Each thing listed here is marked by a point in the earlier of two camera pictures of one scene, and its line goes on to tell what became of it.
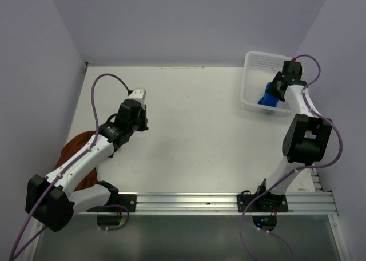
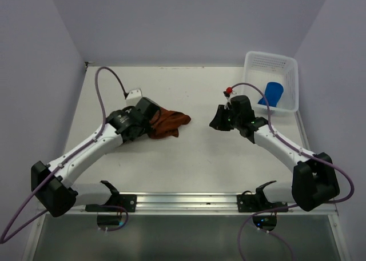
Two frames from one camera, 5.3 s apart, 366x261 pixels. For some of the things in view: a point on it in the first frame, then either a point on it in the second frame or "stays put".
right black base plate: [265, 203] stays put
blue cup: [269, 99] stays put
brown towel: [92, 180] → [165, 123]
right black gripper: [272, 88] → [217, 123]
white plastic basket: [259, 69] stays put
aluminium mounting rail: [319, 203] stays put
